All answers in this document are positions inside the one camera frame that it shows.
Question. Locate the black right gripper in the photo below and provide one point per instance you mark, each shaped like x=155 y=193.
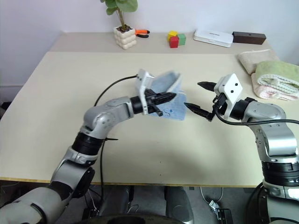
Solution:
x=220 y=103

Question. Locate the flat white box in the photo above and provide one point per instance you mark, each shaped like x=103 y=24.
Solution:
x=212 y=37

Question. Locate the green wooden block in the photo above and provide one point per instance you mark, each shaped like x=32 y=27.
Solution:
x=182 y=39

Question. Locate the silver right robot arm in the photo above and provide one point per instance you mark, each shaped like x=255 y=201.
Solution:
x=275 y=137

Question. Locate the dark rounded shape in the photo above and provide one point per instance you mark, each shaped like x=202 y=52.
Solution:
x=178 y=205

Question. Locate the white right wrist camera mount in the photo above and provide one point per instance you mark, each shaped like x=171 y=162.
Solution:
x=232 y=88

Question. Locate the red wooden block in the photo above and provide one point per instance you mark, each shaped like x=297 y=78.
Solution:
x=174 y=42

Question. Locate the white bubbly plant pot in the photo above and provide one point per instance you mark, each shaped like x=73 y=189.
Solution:
x=125 y=38

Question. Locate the silver metal bracket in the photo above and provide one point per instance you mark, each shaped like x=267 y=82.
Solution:
x=215 y=207

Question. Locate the green leafy plant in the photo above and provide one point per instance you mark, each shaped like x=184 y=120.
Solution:
x=121 y=7

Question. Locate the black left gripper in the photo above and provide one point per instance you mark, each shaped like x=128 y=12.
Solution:
x=150 y=98

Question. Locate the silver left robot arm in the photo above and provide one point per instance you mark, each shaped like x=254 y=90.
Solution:
x=109 y=114

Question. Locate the yellow wooden block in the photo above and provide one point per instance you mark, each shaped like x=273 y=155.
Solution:
x=172 y=34

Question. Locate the folded pink towel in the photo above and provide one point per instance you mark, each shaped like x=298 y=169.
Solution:
x=268 y=93

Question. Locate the folded beige towel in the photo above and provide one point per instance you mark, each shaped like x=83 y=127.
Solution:
x=252 y=59

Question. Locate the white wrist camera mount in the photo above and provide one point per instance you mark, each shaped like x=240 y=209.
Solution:
x=232 y=88
x=143 y=84

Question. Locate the light blue fluffy towel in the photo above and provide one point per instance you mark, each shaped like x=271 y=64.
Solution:
x=176 y=107

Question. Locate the dark brown box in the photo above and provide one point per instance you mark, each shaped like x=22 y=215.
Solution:
x=250 y=37

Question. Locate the folded green towel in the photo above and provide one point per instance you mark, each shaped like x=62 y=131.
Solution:
x=278 y=72

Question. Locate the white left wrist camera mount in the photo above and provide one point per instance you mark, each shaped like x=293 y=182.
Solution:
x=143 y=84

